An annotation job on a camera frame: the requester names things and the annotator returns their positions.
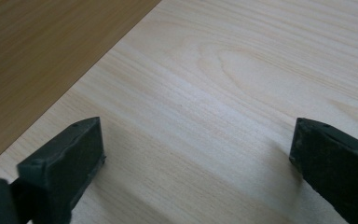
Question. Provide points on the wooden compartment box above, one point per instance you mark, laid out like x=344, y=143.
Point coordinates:
x=37, y=46

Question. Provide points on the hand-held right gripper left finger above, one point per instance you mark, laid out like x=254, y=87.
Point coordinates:
x=65, y=161

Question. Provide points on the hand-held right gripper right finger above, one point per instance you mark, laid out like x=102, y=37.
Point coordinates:
x=335, y=161

